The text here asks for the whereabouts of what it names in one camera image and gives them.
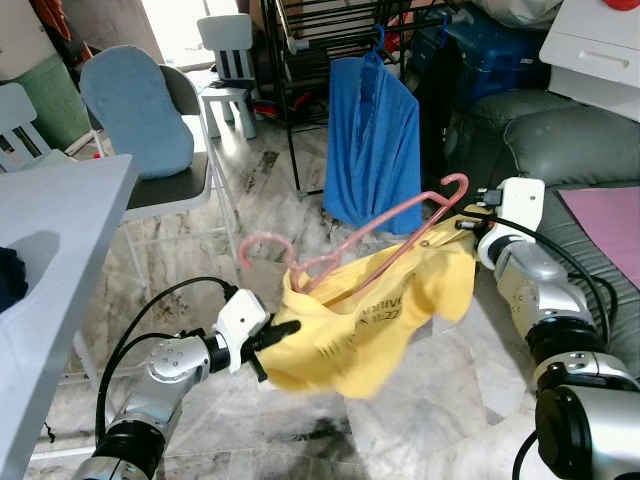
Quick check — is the yellow t-shirt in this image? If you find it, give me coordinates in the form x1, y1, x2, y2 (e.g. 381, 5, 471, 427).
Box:
257, 213, 483, 403

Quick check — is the pink plastic hanger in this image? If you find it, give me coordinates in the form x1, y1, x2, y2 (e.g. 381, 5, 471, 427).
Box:
237, 172, 472, 307

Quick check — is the navy blue garment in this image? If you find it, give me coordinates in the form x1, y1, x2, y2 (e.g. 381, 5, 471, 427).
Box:
0, 246, 31, 315

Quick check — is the blue plastic hanger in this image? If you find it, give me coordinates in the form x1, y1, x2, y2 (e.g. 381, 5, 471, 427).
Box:
361, 24, 388, 63

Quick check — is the green leather sofa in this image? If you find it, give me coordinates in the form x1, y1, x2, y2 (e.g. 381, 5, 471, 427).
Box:
443, 88, 640, 386

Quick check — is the black garment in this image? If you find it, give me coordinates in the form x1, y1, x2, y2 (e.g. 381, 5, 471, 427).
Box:
413, 55, 453, 193

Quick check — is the bright blue shirt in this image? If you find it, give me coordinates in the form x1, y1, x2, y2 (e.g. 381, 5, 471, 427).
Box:
321, 54, 425, 238

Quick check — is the pink mat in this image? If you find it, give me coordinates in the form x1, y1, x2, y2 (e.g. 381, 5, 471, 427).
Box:
554, 184, 640, 293

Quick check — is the blue suitcase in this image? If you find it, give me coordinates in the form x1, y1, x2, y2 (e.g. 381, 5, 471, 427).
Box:
438, 8, 553, 113

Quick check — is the grey folding chair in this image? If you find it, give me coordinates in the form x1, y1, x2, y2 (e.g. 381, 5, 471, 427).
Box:
80, 62, 243, 301

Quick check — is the white drawer box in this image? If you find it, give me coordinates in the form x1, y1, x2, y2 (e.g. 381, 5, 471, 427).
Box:
538, 0, 640, 123

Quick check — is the beige pillow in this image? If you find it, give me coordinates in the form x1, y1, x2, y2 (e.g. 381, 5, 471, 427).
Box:
468, 0, 568, 31

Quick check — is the light blue plastic table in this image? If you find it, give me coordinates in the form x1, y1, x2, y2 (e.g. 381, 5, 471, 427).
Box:
0, 152, 141, 480

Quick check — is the black metal drying rack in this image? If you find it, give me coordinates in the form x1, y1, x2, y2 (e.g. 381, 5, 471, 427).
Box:
260, 0, 453, 199

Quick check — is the blue seat cushion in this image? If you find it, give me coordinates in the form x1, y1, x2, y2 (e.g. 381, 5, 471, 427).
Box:
79, 44, 197, 183

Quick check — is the green laundry basket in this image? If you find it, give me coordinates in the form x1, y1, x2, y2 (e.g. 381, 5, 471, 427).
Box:
13, 53, 93, 153

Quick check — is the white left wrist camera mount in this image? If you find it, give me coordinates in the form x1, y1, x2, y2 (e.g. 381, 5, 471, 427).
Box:
212, 287, 273, 375

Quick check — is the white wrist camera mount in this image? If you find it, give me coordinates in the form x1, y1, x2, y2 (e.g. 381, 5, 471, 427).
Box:
477, 177, 548, 258
212, 287, 273, 375

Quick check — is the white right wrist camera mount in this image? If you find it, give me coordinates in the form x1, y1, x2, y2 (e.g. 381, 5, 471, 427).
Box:
477, 177, 548, 258

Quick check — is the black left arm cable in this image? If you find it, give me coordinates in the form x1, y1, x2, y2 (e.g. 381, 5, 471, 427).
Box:
96, 276, 243, 443

